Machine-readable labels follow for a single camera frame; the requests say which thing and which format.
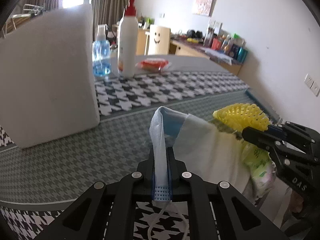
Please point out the blue sanitizer bottle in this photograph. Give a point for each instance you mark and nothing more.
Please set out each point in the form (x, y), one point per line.
(101, 53)

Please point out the wooden desk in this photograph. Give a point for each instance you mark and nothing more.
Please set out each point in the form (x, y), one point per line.
(183, 55)

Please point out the blue surgical face mask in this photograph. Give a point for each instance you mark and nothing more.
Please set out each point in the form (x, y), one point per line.
(164, 129)

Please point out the white foam box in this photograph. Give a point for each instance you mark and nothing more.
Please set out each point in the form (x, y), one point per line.
(47, 82)

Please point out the right brown curtain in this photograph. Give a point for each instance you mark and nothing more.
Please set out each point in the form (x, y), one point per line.
(107, 12)

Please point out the teal bottle on desk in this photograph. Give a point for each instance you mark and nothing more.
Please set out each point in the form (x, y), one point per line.
(242, 54)

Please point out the pink anime wall picture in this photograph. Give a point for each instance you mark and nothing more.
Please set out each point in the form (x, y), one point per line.
(204, 7)

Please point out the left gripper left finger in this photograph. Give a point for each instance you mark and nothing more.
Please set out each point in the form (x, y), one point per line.
(104, 211)

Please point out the smiley face wooden chair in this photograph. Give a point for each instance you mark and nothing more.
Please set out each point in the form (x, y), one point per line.
(159, 40)

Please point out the houndstooth table cloth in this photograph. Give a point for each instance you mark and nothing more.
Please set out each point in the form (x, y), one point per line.
(39, 182)

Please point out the green tissue packet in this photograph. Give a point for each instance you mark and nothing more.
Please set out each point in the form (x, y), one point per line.
(262, 169)

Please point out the white paper tissue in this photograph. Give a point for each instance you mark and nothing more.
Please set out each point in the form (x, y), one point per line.
(212, 155)

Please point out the wall power sockets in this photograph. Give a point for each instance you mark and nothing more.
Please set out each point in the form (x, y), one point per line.
(312, 85)

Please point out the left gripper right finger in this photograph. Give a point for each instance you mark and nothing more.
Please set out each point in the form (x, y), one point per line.
(216, 211)

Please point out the white red pump bottle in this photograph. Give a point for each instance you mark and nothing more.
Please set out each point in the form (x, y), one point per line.
(127, 41)

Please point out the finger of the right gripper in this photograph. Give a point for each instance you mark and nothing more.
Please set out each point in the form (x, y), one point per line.
(262, 139)
(275, 130)

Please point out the papers on desk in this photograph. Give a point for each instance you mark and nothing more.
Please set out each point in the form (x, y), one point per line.
(218, 55)

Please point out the red snack packet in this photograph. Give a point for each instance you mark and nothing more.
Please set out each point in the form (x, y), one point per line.
(153, 64)

